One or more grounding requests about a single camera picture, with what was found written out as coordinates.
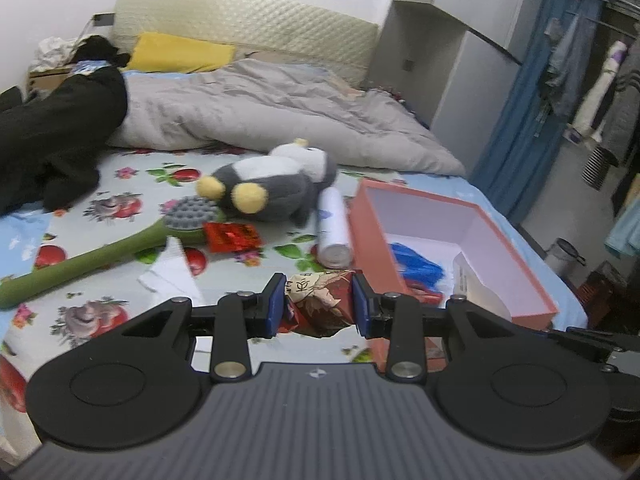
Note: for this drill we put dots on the blue curtain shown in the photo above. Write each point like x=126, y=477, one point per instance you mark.
x=515, y=135

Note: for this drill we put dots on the light blue hanging garment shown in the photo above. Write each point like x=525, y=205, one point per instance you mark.
x=625, y=230

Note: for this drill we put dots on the small blue printed packet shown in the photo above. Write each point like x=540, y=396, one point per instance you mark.
x=90, y=66

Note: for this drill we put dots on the white tissue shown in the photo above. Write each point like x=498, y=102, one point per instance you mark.
x=167, y=272

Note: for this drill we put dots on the black clothing pile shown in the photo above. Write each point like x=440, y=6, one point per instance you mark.
x=50, y=135

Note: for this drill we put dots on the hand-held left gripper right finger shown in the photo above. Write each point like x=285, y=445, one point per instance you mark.
x=361, y=305

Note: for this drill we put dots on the yellow pillow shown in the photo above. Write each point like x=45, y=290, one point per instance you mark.
x=175, y=52

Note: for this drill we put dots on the green massage hammer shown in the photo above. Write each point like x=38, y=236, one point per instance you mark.
x=100, y=257

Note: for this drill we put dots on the red foil packet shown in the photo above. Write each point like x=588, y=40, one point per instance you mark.
x=232, y=237

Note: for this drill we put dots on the grey duvet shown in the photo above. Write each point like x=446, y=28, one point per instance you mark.
x=275, y=105

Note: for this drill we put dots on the grey wardrobe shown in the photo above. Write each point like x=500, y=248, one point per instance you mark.
x=450, y=85

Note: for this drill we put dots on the grey knit hanging garment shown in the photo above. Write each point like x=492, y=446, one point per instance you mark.
x=625, y=105

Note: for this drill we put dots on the salmon pink cardboard box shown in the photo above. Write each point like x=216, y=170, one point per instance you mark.
x=370, y=230

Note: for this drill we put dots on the black white striped garment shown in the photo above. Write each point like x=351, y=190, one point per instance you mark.
x=597, y=167

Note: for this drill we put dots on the red floral pouch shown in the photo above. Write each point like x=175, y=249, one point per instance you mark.
x=320, y=305

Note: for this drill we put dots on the grey white plush penguin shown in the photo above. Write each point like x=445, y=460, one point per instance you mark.
x=270, y=195

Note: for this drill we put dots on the grey blue hanging garment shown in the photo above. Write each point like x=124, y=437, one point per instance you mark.
x=570, y=65

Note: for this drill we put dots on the beige quilted headboard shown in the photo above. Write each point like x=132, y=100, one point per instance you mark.
x=250, y=20

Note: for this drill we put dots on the vegetable printed sheet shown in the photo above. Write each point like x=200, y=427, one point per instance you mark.
x=150, y=200

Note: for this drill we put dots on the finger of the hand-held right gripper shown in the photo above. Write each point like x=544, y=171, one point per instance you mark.
x=590, y=341

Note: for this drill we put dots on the cream hanging garment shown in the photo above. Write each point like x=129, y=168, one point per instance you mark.
x=597, y=95

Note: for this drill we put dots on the white spray can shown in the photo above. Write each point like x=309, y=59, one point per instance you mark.
x=332, y=225

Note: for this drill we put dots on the white crumpled cloth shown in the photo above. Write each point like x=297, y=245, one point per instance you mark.
x=52, y=50

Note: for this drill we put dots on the light blue bed sheet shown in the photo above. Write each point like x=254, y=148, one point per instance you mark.
x=505, y=210

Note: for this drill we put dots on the grey trash can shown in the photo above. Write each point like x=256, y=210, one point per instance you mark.
x=562, y=257

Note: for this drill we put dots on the brown cardboard box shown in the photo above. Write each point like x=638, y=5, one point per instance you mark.
x=47, y=79

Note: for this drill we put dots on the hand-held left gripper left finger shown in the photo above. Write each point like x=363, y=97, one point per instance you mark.
x=275, y=305

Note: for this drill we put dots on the blue plastic snack bag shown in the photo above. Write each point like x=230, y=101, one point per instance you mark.
x=415, y=265

